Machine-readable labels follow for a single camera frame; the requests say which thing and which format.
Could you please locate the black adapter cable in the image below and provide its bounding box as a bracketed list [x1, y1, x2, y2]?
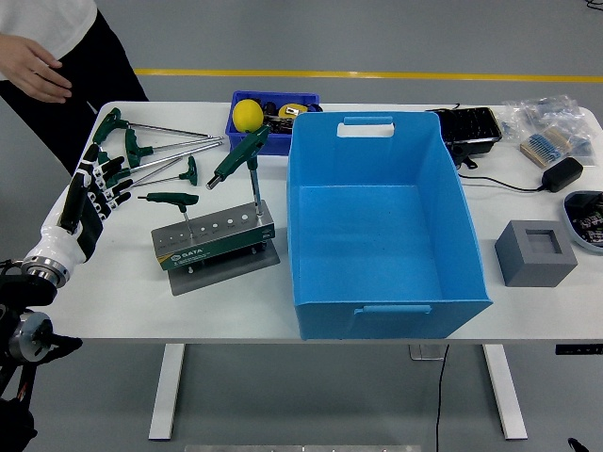
[459, 173, 547, 193]

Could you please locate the person's right hand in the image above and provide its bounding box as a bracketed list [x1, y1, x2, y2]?
[0, 35, 73, 105]

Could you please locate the grey hollow cube block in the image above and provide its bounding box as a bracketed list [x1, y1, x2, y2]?
[494, 219, 579, 288]

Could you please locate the green grey hex key stand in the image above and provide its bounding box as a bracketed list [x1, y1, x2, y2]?
[150, 199, 283, 297]

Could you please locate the white table leg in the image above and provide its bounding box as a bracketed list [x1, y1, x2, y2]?
[148, 343, 186, 442]
[481, 344, 528, 442]

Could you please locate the short green T-handle hex key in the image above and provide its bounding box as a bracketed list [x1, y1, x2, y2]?
[133, 154, 200, 188]

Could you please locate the small circuit parts pile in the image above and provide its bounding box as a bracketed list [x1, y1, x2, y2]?
[567, 192, 603, 246]

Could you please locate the black power adapter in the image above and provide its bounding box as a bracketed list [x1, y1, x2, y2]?
[541, 156, 585, 193]

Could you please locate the black plastic tray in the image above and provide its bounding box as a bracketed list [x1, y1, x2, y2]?
[425, 105, 503, 170]

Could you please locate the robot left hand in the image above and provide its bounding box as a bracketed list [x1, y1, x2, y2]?
[23, 143, 134, 277]

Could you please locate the large light blue box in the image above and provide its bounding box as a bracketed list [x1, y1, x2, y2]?
[285, 111, 495, 341]

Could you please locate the clear bag of resistors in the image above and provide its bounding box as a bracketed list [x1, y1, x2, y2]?
[499, 93, 588, 137]
[562, 120, 599, 159]

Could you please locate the yellow ball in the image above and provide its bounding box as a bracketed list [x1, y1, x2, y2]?
[232, 98, 265, 135]

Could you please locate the person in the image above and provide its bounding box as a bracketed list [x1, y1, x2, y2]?
[0, 0, 151, 178]

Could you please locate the small dark blue bin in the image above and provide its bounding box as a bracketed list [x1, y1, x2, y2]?
[224, 89, 322, 157]

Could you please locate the black metal parts pile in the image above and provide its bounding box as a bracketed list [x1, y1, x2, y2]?
[260, 101, 299, 137]

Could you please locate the tan resistor strip bundle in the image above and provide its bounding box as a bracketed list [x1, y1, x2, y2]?
[519, 125, 574, 169]

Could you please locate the small green T-handle hex key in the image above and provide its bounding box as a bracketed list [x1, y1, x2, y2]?
[138, 191, 201, 238]

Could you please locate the black table control panel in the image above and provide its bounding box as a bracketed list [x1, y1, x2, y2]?
[554, 344, 603, 356]

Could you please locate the pale blue bowl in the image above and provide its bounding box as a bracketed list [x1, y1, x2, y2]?
[562, 189, 603, 255]

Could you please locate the yellow tape measure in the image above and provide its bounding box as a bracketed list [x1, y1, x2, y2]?
[277, 103, 310, 120]

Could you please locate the large green T-handle hex key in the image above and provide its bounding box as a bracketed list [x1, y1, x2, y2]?
[205, 125, 272, 218]

